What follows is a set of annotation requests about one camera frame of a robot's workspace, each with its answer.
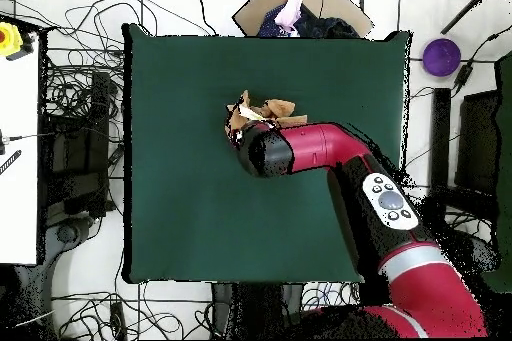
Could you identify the tan terry towel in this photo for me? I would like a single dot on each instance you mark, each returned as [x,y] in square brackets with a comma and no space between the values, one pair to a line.
[280,108]

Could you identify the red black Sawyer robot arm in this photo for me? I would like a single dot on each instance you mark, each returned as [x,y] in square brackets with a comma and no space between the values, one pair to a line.
[320,145]

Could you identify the black flat box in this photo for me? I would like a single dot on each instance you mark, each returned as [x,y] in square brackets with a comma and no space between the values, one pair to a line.
[478,141]

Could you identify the dark green table cloth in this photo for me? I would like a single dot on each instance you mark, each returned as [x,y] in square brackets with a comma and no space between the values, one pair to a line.
[180,197]

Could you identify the dark blue garment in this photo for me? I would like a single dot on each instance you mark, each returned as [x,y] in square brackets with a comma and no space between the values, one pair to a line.
[320,27]

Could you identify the black power strip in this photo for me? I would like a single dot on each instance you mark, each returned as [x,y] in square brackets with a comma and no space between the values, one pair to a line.
[100,137]

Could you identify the brown cardboard box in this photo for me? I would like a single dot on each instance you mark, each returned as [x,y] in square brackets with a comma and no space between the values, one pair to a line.
[256,9]

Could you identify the pink garment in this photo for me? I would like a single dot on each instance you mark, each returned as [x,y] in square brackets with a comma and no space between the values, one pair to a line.
[292,9]

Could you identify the black upright bar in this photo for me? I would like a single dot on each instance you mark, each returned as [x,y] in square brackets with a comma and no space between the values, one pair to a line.
[441,137]

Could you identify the purple round bowl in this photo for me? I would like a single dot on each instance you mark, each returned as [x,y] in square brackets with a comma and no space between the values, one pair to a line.
[441,57]

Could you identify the black power adapter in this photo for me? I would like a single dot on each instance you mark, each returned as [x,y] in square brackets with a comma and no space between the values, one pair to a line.
[463,76]

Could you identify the white desk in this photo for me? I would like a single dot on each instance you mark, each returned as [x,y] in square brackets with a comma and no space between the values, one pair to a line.
[18,117]

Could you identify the black tripod rod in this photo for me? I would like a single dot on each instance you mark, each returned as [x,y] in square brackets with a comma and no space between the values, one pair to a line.
[468,7]

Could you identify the yellow emergency stop button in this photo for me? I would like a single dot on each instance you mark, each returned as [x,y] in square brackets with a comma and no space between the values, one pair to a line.
[8,39]

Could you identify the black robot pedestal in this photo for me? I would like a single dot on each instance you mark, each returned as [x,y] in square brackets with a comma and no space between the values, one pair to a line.
[260,309]

